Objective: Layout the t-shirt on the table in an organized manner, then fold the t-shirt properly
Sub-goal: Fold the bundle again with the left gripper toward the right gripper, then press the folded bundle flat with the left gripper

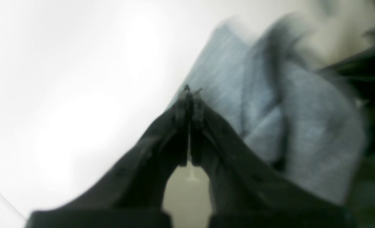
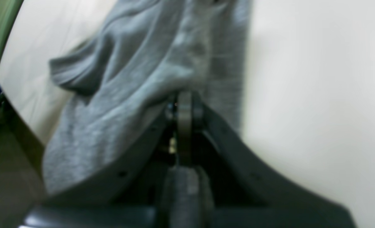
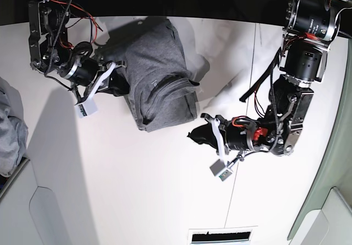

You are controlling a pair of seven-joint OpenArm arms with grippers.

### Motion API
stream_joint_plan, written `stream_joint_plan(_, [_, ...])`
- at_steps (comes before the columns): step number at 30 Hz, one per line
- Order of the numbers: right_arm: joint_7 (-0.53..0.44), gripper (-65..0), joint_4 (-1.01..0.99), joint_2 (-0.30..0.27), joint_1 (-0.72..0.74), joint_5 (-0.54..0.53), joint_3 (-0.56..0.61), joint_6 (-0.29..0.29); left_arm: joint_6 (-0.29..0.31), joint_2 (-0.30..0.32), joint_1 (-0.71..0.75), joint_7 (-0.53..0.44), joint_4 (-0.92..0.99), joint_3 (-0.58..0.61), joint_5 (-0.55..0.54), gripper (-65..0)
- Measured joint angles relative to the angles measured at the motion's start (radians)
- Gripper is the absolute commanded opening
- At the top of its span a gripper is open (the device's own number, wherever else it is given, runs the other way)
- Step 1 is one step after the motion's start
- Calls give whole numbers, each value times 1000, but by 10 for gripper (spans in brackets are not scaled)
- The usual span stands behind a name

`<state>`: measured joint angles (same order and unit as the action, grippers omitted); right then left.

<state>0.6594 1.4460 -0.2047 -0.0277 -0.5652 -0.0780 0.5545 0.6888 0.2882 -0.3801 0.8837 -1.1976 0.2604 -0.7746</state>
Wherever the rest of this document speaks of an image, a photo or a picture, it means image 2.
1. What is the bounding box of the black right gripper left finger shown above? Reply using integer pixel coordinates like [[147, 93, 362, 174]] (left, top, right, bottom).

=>
[[21, 91, 193, 228]]

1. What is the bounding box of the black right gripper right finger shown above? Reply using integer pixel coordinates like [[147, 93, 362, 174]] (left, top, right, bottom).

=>
[[192, 95, 356, 228]]

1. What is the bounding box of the grey t-shirt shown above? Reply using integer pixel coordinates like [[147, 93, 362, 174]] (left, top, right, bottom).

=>
[[43, 0, 252, 195]]

